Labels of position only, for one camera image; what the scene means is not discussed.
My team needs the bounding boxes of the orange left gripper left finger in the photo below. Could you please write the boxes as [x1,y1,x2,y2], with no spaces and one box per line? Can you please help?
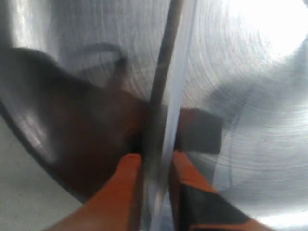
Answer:
[48,154,142,231]

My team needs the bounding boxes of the round steel plate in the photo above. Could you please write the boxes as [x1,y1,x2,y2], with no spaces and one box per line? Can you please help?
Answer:
[0,0,308,231]

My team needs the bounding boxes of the translucent white plastic strip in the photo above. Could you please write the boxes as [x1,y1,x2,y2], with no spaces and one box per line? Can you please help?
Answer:
[141,0,197,231]

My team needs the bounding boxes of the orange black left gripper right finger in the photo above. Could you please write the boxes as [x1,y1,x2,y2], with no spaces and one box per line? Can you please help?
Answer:
[169,151,270,231]

